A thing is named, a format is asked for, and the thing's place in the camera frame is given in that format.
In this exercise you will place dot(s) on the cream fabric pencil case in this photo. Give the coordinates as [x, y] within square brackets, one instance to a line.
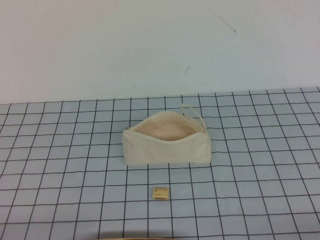
[165, 150]

